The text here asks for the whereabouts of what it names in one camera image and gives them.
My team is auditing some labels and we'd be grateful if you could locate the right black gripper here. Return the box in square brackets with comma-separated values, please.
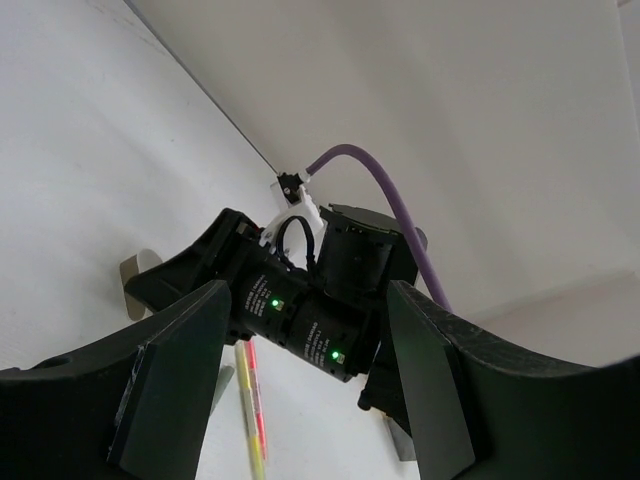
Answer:
[141, 205, 418, 382]

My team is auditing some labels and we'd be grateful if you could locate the yellow highlighter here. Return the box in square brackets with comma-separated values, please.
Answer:
[234, 341, 266, 480]

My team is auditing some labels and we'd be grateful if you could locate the grey pen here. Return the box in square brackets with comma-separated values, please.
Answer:
[210, 365, 235, 413]

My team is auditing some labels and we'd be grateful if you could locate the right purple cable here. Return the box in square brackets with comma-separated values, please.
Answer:
[305, 143, 454, 314]

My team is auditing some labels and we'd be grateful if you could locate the orange pink highlighter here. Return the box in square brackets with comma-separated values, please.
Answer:
[245, 340, 268, 460]

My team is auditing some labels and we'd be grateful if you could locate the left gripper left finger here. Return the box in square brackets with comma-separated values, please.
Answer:
[1, 281, 231, 479]

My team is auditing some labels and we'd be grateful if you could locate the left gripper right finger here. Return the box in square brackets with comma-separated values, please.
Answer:
[388, 281, 639, 479]

